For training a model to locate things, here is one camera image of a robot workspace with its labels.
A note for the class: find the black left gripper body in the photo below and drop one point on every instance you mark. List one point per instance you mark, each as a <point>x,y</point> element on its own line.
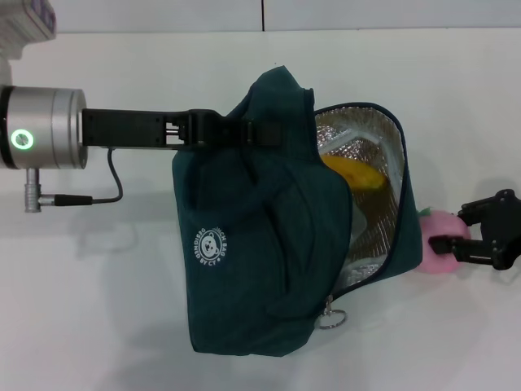
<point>130,128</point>

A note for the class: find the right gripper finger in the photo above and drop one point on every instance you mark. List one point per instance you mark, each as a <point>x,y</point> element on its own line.
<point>478,212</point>
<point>460,247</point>

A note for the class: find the pink toy peach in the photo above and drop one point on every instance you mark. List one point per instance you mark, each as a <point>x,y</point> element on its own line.
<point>443,222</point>

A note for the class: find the white panel cabinet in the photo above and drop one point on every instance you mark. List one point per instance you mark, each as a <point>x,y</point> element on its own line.
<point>203,14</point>

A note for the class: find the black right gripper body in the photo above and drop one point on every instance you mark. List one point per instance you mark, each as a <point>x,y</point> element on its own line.
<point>506,228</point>

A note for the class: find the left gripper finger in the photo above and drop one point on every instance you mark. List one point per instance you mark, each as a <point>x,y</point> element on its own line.
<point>228,130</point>

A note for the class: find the yellow toy banana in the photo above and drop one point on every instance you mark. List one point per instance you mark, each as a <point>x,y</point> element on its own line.
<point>358,171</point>

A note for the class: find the dark teal lunch bag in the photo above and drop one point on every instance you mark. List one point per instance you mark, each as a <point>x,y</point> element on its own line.
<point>260,252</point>

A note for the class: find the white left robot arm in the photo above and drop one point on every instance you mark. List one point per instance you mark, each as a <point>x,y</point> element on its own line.
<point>45,126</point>

